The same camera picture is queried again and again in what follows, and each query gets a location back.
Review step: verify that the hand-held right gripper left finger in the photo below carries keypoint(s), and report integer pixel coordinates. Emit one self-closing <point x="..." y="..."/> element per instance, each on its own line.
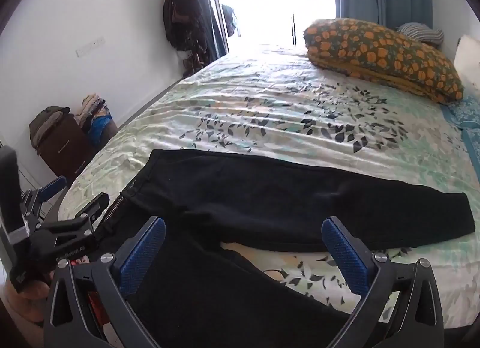
<point x="144" y="252"/>

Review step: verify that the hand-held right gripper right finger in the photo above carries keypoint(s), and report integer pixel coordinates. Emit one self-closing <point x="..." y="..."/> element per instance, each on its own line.
<point x="345" y="258"/>

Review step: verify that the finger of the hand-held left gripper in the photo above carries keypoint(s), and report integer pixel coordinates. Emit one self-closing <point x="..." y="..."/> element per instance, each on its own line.
<point x="54" y="186"/>
<point x="75" y="230"/>

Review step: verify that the black pants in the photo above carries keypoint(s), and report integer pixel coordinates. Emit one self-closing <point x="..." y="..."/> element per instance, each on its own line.
<point x="262" y="201"/>

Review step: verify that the brown cabinet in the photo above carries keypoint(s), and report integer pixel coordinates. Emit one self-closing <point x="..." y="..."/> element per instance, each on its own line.
<point x="67" y="145"/>

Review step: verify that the olive clothes bundle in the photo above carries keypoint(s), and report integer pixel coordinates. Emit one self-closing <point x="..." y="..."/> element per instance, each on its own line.
<point x="47" y="123"/>

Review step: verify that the pile of folded clothes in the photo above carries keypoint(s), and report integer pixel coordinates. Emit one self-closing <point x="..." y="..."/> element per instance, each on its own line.
<point x="95" y="115"/>

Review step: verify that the floral bed sheet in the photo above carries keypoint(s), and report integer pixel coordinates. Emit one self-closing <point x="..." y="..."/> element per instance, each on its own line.
<point x="281" y="108"/>

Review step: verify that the teal patterned pillow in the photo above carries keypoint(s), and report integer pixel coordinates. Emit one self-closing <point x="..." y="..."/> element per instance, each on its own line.
<point x="467" y="119"/>

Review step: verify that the brown cloth bundle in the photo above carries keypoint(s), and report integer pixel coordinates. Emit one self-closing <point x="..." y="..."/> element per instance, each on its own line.
<point x="193" y="63"/>

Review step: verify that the orange floral pillow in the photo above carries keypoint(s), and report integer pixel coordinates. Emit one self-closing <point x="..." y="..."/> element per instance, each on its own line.
<point x="386" y="51"/>

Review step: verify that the dark hanging clothes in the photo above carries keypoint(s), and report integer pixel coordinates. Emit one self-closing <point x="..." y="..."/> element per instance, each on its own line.
<point x="182" y="6"/>

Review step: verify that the dark grey curtain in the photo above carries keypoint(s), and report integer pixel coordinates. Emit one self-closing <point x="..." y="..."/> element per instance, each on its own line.
<point x="202" y="3"/>

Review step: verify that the cream padded headboard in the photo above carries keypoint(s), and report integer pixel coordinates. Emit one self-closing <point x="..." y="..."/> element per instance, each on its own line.
<point x="467" y="53"/>

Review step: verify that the grey striped pillow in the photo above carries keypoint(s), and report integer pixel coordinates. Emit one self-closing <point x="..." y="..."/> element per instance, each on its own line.
<point x="422" y="32"/>

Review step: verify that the small dark hanging cloth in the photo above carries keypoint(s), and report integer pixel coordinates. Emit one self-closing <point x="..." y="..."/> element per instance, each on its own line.
<point x="228" y="20"/>

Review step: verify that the white wall switch plate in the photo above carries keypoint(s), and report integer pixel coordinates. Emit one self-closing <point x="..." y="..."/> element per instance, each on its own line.
<point x="90" y="47"/>

